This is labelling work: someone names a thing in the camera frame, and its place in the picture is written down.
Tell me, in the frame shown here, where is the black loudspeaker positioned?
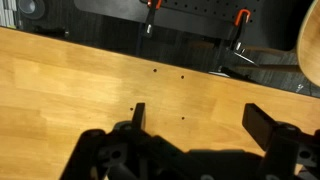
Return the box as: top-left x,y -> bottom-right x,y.
16,0 -> 47,21

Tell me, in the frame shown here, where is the wooden stool leg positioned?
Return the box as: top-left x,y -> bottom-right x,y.
233,63 -> 303,74

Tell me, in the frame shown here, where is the black clamp with orange handle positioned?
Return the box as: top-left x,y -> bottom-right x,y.
143,0 -> 164,39
229,8 -> 253,54

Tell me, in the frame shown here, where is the black perforated metal plate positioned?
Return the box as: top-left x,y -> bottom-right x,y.
73,0 -> 268,42

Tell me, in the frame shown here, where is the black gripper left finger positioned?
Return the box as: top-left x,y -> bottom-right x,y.
59,102 -> 188,180

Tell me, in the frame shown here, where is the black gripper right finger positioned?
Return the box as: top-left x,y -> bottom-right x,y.
242,103 -> 320,180

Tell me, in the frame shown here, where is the round wooden stool seat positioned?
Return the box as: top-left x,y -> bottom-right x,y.
296,0 -> 320,88

